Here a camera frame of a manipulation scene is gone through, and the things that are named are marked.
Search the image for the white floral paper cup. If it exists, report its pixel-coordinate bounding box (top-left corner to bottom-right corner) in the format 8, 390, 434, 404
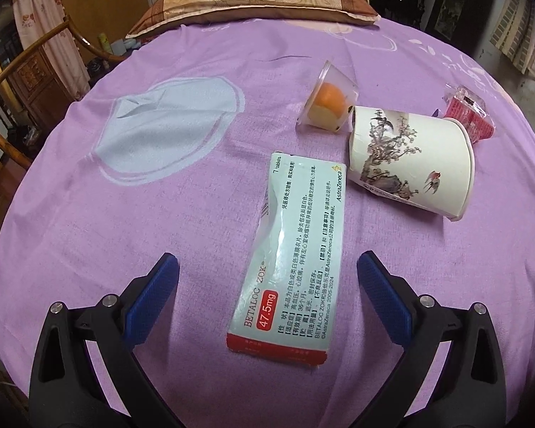
348, 106, 474, 220

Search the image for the clear red plastic wrapper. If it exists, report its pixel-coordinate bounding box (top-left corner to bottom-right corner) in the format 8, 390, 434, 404
444, 84, 496, 144

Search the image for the white Betaloc medicine box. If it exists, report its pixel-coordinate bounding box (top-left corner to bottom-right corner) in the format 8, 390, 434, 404
226, 153, 346, 366

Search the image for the clear jelly cup orange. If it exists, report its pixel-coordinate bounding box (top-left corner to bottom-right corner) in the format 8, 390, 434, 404
296, 61, 360, 133

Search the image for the striped window curtain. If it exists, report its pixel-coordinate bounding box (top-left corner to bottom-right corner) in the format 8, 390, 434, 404
490, 0, 535, 75

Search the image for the purple bed sheet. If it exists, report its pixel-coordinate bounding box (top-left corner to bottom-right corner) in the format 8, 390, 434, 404
0, 14, 535, 428

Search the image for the brown patterned pillow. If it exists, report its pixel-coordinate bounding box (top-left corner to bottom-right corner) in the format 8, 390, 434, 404
126, 0, 380, 39

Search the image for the red white curtain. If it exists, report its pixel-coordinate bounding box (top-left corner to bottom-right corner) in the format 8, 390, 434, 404
12, 0, 90, 101

